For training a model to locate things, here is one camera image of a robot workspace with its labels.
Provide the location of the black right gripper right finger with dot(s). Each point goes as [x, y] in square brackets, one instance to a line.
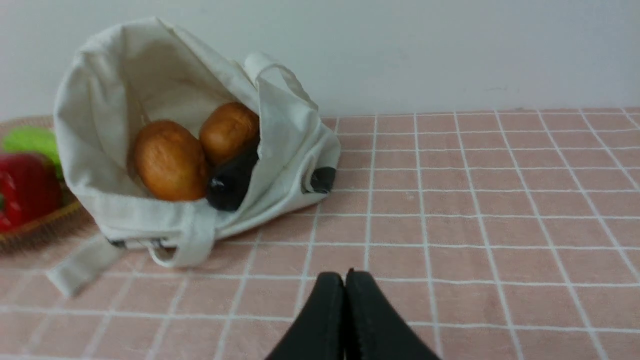
[374, 328]

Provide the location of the red bell pepper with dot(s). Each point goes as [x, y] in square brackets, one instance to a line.
[30, 189]

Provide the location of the green cucumber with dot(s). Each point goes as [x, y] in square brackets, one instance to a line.
[36, 140]

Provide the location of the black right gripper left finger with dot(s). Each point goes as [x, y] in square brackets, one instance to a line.
[317, 331]

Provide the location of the brown potato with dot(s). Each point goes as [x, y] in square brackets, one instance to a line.
[170, 162]
[227, 132]

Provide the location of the brown potato in bag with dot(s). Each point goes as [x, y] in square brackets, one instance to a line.
[227, 132]

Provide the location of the white cloth bag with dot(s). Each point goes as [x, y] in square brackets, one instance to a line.
[133, 73]

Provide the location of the dark purple eggplant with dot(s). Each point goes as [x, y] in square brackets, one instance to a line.
[229, 185]

